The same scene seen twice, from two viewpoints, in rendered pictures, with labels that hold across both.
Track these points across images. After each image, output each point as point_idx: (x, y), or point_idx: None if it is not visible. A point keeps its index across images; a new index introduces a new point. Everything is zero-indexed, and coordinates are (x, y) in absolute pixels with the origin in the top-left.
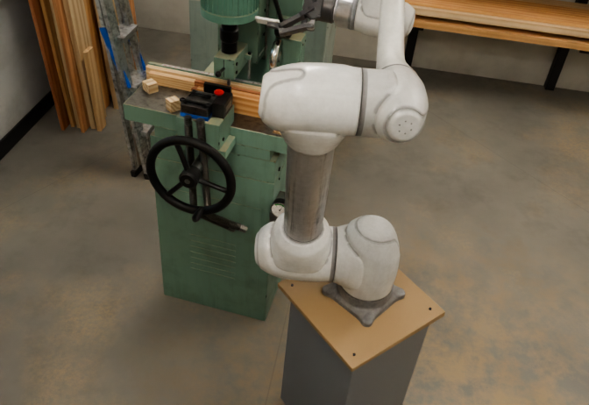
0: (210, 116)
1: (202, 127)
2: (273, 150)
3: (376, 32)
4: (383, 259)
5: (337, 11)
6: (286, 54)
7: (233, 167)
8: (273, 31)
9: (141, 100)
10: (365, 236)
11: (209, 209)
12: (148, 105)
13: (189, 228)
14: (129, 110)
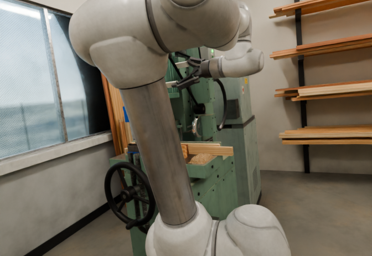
0: None
1: (137, 158)
2: (189, 175)
3: (237, 70)
4: (265, 249)
5: (210, 64)
6: (203, 125)
7: None
8: (196, 114)
9: (120, 157)
10: (241, 221)
11: (140, 220)
12: (122, 158)
13: None
14: (112, 162)
